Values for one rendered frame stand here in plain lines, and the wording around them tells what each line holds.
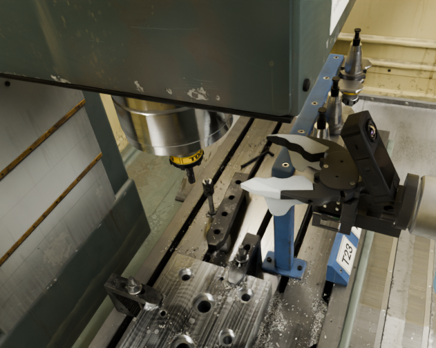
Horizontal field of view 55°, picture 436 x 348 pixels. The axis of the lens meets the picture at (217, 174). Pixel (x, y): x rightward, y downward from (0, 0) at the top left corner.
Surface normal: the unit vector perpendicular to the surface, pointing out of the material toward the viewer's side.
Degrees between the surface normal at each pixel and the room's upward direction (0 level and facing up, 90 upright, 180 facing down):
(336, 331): 0
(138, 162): 0
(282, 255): 90
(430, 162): 24
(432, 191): 19
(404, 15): 90
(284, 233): 90
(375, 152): 61
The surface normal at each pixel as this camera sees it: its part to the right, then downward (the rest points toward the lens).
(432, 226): -0.42, 0.50
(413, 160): -0.26, -0.40
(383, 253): -0.06, -0.81
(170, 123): 0.04, 0.67
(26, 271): 0.90, 0.20
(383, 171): 0.73, -0.16
